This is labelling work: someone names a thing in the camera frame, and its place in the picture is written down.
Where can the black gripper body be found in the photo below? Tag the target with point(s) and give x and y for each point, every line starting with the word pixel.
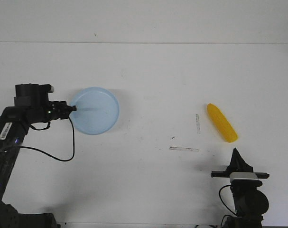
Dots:
pixel 226 174
pixel 33 98

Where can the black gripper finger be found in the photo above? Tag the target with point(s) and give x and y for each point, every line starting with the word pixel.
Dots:
pixel 233 166
pixel 241 165
pixel 67 112
pixel 70 108

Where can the light blue round plate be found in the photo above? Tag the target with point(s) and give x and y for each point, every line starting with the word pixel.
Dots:
pixel 97 110

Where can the yellow corn cob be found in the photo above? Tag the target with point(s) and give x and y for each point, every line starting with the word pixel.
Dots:
pixel 221 123

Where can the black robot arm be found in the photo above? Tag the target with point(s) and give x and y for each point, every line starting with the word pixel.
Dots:
pixel 156 169
pixel 13 129

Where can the horizontal tape strip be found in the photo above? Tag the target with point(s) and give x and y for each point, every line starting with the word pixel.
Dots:
pixel 183 149

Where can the vertical tape strip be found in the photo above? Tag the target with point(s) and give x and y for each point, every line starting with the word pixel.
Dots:
pixel 198 123

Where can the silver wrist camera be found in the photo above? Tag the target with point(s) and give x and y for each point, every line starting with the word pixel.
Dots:
pixel 243 176

